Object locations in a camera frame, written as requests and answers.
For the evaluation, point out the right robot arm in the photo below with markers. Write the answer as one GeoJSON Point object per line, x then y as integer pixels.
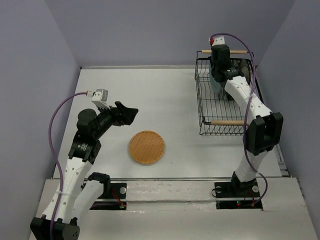
{"type": "Point", "coordinates": [262, 127]}

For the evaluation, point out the large black striped plate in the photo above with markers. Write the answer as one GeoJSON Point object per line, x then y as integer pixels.
{"type": "Point", "coordinates": [244, 67]}

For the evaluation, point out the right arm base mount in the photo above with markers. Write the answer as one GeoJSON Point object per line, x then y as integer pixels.
{"type": "Point", "coordinates": [233, 194]}

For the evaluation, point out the small black striped plate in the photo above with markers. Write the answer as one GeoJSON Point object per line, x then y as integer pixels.
{"type": "Point", "coordinates": [236, 63]}

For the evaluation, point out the black wire dish rack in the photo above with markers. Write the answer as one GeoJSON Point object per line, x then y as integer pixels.
{"type": "Point", "coordinates": [216, 116]}

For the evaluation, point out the blue floral plate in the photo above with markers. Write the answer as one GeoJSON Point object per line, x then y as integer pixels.
{"type": "Point", "coordinates": [223, 95]}

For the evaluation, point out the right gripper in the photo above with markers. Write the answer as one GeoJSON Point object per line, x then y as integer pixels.
{"type": "Point", "coordinates": [212, 64]}

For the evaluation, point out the woven bamboo plate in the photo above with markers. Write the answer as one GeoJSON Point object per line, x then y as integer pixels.
{"type": "Point", "coordinates": [146, 147]}

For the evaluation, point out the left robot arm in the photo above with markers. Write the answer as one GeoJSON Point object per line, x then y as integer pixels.
{"type": "Point", "coordinates": [77, 191]}

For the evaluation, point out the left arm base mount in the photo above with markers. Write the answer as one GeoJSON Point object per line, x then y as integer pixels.
{"type": "Point", "coordinates": [114, 200]}

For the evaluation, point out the teal plate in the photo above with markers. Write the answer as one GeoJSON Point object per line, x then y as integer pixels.
{"type": "Point", "coordinates": [215, 86]}

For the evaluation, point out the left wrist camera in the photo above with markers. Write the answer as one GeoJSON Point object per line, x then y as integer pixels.
{"type": "Point", "coordinates": [99, 98]}

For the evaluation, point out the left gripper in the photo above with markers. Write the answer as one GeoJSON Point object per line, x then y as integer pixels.
{"type": "Point", "coordinates": [127, 116]}

